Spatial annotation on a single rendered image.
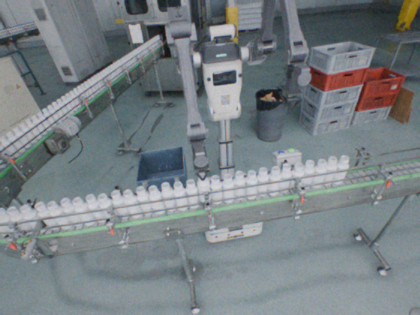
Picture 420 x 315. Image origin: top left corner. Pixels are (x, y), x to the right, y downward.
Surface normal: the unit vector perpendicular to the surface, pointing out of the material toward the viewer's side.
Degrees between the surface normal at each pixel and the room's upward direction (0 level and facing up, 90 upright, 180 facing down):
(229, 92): 90
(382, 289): 0
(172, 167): 90
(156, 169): 90
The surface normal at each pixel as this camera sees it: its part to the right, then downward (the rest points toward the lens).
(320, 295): -0.08, -0.77
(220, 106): 0.15, 0.62
